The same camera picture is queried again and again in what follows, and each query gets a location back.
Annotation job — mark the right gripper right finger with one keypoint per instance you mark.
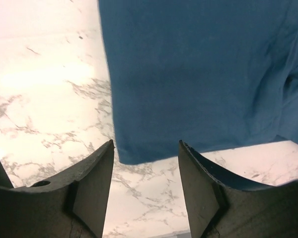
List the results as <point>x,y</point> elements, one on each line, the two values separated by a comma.
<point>222,204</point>

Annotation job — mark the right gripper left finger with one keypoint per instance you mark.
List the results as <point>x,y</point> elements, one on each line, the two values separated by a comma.
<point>70,204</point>

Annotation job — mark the blue t shirt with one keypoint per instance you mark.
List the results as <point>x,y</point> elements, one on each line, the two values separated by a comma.
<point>217,74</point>

